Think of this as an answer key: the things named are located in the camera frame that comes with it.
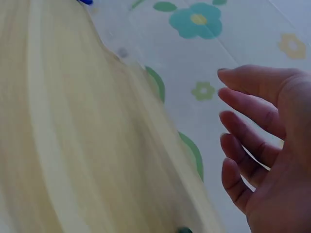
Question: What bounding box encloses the person's right hand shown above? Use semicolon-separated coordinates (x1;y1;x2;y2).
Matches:
217;64;311;233

